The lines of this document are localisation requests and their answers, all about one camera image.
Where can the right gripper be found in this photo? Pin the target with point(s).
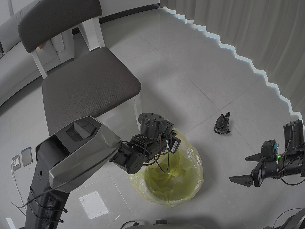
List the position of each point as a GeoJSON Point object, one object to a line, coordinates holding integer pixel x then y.
{"type": "Point", "coordinates": [270, 170]}

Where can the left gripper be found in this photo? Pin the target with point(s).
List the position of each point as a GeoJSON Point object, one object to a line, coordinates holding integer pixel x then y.
{"type": "Point", "coordinates": [170, 127]}

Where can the yellow plastic bag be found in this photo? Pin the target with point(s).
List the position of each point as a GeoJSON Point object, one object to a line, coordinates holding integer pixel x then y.
{"type": "Point", "coordinates": [191, 161]}

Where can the black plastic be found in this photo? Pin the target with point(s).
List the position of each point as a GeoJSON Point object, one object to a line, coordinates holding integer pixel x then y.
{"type": "Point", "coordinates": [222, 125]}

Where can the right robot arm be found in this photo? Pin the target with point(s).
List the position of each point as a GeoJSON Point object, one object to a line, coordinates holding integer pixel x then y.
{"type": "Point", "coordinates": [293, 132]}

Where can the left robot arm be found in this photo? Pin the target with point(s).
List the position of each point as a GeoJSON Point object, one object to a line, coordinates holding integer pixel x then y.
{"type": "Point", "coordinates": [83, 147]}

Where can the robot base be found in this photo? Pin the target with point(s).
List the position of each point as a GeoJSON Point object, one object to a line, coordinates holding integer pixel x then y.
{"type": "Point", "coordinates": [147, 226]}

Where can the white trash bin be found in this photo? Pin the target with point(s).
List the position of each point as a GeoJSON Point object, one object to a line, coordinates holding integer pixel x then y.
{"type": "Point", "coordinates": [152, 187]}

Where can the grey chair with white legs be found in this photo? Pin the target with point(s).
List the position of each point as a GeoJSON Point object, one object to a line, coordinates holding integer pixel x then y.
{"type": "Point", "coordinates": [90, 80]}

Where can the beige curtain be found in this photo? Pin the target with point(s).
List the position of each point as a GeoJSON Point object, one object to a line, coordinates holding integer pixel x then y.
{"type": "Point", "coordinates": [250, 20]}

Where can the pale grey sofa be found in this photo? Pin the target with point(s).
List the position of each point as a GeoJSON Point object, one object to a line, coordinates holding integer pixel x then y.
{"type": "Point", "coordinates": [14, 56]}

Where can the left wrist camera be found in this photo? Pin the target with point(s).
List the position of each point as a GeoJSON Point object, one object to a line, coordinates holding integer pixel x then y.
{"type": "Point", "coordinates": [175, 145]}

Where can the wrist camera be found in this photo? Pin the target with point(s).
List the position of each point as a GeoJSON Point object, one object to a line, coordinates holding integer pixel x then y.
{"type": "Point", "coordinates": [269, 150]}
{"type": "Point", "coordinates": [175, 145]}

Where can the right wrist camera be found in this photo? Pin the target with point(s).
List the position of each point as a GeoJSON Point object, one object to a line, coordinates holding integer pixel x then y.
{"type": "Point", "coordinates": [269, 150]}

